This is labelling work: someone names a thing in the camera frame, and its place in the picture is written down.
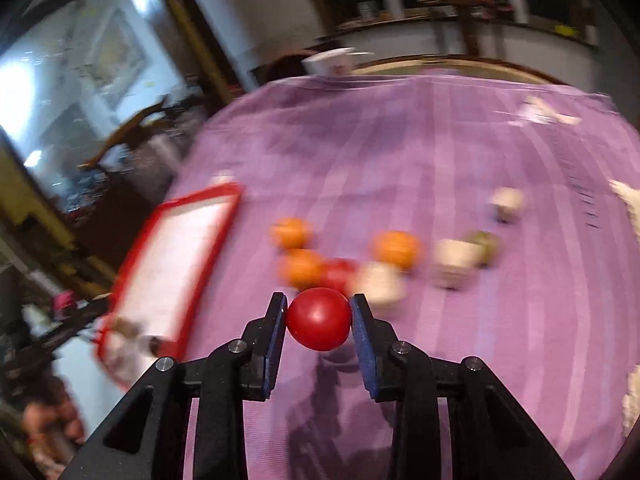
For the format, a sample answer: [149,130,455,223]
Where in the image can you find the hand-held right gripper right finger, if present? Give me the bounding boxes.
[350,292,576,480]

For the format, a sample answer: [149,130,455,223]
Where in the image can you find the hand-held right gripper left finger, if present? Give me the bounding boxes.
[60,291,288,480]

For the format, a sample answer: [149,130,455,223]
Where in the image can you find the red tomato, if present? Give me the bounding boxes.
[320,258,358,293]
[286,287,353,352]

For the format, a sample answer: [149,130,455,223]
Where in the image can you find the white garlic piece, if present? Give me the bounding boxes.
[432,239,481,288]
[352,261,407,308]
[490,186,526,223]

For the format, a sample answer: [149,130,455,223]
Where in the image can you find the orange tangerine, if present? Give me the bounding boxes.
[270,217,313,250]
[372,230,423,271]
[279,249,326,288]

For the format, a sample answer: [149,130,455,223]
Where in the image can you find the red-rimmed white tray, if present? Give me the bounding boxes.
[95,182,246,391]

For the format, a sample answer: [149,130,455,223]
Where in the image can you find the green round fruit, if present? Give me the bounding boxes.
[465,230,499,267]

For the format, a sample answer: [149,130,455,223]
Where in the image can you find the purple striped tablecloth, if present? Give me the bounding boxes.
[165,67,640,480]

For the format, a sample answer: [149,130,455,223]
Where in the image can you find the wooden chair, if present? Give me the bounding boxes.
[77,95,171,171]

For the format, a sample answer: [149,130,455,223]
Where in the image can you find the white fluffy cloth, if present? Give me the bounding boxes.
[609,180,640,241]
[620,365,640,438]

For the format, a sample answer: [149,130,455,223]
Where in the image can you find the white cup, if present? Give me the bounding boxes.
[301,47,373,77]

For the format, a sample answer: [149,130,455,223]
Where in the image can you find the framed wall picture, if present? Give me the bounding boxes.
[82,7,148,106]

